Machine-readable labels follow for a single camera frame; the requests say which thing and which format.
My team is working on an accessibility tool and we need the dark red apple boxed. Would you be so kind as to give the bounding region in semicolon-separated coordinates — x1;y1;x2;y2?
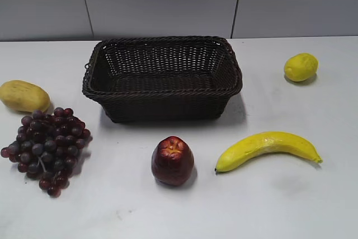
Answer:
151;136;194;186

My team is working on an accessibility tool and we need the dark brown wicker basket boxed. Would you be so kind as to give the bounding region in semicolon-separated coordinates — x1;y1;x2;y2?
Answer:
82;36;243;123

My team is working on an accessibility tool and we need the purple grape bunch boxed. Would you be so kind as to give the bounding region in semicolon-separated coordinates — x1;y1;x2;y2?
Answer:
1;107;91;198

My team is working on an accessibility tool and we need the yellow banana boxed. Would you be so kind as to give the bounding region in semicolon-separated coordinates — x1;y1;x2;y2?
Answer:
215;132;323;173

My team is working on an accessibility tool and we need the yellow potato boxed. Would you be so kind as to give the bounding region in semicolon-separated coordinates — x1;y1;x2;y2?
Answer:
1;80;51;113

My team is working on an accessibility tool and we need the yellow lemon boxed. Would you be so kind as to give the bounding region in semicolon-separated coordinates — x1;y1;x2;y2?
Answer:
284;53;319;82

